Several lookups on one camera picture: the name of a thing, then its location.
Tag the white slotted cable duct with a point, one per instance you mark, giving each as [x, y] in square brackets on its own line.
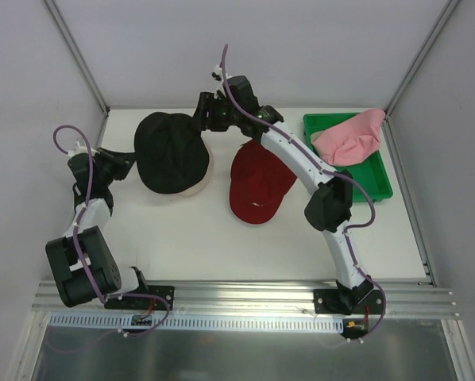
[198, 322]

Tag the aluminium mounting rail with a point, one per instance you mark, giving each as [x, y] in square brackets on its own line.
[409, 300]

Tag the green plastic tray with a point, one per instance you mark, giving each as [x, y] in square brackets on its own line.
[371, 174]

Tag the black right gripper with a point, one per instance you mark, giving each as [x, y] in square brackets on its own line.
[205, 112]

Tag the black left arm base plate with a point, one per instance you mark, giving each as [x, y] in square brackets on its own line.
[154, 297]

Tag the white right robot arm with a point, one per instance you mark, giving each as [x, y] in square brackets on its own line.
[331, 191]

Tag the light pink baseball cap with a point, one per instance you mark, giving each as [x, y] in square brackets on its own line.
[351, 141]

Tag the aluminium frame post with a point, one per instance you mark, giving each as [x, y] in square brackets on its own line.
[437, 28]
[64, 31]

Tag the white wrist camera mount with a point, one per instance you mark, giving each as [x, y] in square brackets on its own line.
[81, 148]
[219, 75]

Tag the red baseball cap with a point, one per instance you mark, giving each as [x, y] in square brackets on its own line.
[259, 180]

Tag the left aluminium frame post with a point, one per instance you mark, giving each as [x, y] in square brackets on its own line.
[64, 31]

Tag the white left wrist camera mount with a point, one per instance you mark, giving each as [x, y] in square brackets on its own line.
[81, 148]

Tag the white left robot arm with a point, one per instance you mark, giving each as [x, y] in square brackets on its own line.
[82, 265]

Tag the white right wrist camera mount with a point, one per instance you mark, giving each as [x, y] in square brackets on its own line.
[219, 75]

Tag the right aluminium frame post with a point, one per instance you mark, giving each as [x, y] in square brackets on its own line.
[437, 28]

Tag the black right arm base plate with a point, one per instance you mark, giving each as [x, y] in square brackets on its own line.
[335, 301]

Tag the black baseball cap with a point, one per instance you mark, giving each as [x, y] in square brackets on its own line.
[171, 154]

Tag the cream beige baseball cap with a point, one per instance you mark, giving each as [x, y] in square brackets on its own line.
[201, 185]

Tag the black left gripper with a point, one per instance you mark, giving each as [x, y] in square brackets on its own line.
[113, 163]

